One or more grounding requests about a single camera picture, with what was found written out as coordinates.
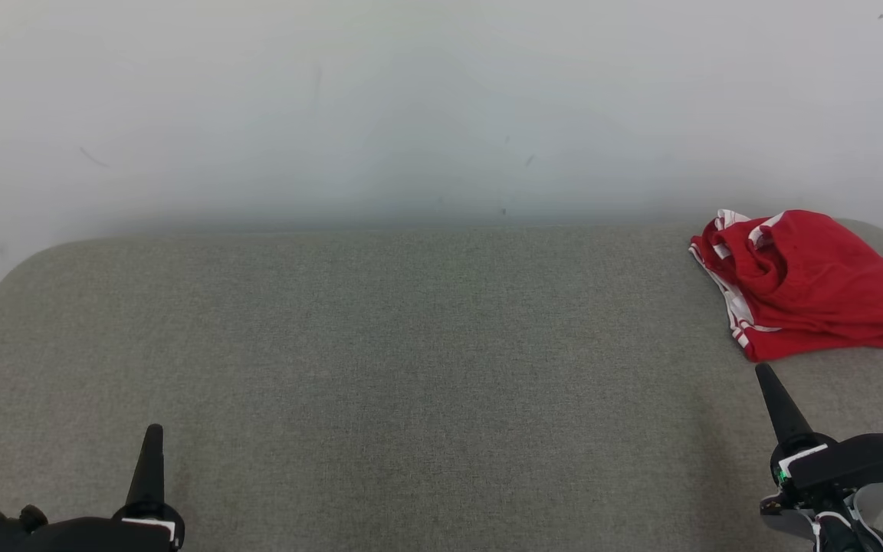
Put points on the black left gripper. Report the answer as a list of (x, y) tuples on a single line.
[(119, 537)]

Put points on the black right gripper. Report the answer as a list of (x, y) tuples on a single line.
[(848, 460)]

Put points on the red jersey with white sleeves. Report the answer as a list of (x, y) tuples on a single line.
[(832, 346)]

